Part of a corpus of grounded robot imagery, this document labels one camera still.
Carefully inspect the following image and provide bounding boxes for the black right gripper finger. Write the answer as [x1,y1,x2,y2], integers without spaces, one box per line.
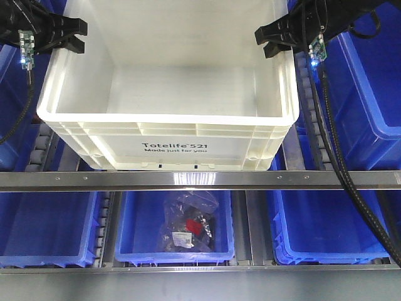
[263,42,298,58]
[254,15,301,44]

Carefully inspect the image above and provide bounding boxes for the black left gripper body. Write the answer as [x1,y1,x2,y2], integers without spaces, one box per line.
[1,1,60,54]

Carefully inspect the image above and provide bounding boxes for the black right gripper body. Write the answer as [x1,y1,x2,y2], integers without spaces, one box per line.
[288,0,384,52]

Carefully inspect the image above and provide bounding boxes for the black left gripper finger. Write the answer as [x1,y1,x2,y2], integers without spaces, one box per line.
[51,14,88,36]
[55,36,85,54]

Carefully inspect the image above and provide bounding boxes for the white plastic tote box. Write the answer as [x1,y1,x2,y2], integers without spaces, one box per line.
[37,1,299,171]

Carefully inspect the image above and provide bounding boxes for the left green circuit board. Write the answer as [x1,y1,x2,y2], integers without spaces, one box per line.
[18,30,35,71]

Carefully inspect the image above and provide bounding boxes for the green circuit board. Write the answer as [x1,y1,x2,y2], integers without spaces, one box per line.
[308,33,327,68]
[18,30,35,71]

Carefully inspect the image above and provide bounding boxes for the blue bin left side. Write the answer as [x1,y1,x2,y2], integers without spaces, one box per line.
[1,44,50,171]

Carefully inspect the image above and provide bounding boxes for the blue bin right side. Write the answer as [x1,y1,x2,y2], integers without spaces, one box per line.
[324,1,400,170]

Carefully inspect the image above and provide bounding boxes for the blue bin lower right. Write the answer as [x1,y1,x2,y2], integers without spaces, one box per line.
[266,190,388,265]

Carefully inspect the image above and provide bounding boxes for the blue bin lower left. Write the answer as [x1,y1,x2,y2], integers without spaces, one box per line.
[1,191,105,268]

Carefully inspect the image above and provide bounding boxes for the clear bag of parts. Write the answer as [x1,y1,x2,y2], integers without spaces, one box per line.
[157,191,219,253]

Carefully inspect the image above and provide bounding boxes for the blue bin with bagged parts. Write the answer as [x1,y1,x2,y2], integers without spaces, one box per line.
[115,191,234,266]

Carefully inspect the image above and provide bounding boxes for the left black braided cable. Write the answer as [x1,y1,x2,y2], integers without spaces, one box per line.
[0,68,36,147]

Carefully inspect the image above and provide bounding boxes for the black braided cable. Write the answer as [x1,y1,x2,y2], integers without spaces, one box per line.
[0,68,36,147]
[300,0,401,267]

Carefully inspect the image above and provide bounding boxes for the steel shelf front rail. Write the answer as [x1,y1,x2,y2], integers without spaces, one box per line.
[0,170,401,193]

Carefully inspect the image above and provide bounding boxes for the steel shelf rail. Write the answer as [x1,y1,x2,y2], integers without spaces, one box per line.
[0,170,401,193]
[1,264,400,275]

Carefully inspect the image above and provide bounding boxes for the lower steel shelf rail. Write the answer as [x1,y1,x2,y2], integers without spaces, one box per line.
[1,264,400,275]

